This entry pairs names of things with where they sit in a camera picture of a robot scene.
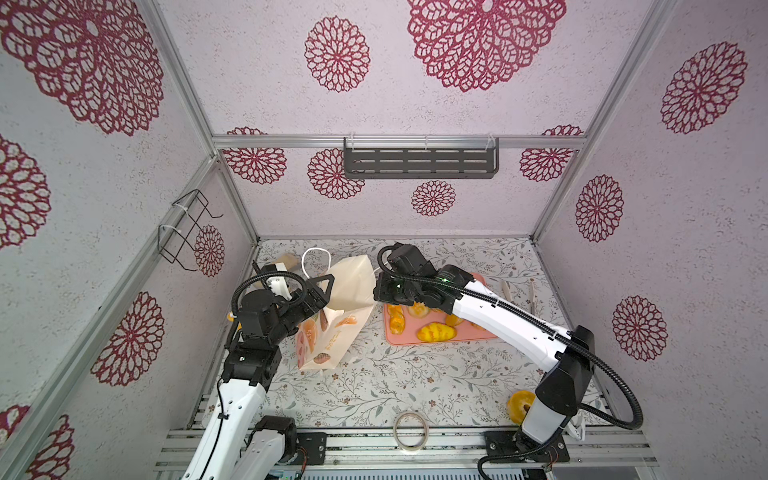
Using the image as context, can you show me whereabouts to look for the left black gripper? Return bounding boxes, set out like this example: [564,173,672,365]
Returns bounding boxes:
[267,274,333,347]

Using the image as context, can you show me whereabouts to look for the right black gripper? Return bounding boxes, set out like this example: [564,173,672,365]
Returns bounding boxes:
[371,271,422,306]

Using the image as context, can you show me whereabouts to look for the small round glazed bun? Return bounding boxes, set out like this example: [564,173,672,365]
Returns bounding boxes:
[407,303,431,318]

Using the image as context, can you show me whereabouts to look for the yellow fake croissant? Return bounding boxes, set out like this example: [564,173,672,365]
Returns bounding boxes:
[416,323,457,343]

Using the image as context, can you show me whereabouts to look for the long twisted fake bread stick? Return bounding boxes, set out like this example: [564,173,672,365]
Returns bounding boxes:
[387,305,406,335]

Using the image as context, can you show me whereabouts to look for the steel tongs cream tips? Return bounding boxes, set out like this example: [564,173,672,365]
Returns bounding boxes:
[500,278,537,316]

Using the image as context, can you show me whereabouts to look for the white paper bag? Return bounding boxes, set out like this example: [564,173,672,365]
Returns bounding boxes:
[296,247,376,372]

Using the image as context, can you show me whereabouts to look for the orange fake baguette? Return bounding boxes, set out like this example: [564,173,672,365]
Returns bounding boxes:
[444,315,464,328]

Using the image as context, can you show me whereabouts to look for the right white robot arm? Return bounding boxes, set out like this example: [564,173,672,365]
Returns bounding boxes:
[373,267,594,444]

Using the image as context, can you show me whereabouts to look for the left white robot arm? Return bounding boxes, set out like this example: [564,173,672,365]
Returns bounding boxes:
[182,287,330,479]

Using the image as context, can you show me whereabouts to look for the yellow plush toy red dress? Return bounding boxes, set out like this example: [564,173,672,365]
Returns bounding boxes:
[227,311,241,331]

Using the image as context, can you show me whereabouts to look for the pink plastic tray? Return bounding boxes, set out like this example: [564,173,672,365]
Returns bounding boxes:
[380,302,496,346]

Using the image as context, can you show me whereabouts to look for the clear tape roll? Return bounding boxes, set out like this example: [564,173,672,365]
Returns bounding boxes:
[392,411,430,454]

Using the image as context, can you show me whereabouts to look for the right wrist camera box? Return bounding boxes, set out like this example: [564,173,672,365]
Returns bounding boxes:
[387,243,437,278]

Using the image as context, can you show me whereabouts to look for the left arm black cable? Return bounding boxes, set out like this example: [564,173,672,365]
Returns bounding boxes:
[197,269,310,480]

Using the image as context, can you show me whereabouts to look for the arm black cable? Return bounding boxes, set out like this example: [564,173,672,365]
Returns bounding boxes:
[197,269,310,480]
[376,242,644,480]

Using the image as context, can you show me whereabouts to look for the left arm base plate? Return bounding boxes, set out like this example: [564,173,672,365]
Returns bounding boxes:
[288,432,328,467]

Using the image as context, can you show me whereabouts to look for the grey wall shelf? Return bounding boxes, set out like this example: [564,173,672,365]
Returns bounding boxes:
[342,138,499,180]

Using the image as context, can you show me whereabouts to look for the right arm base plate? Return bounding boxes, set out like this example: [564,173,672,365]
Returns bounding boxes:
[483,430,571,464]

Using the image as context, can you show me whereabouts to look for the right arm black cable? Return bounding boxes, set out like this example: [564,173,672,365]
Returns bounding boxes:
[376,242,644,480]

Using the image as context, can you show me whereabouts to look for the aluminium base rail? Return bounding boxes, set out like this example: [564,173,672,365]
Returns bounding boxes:
[152,424,661,480]

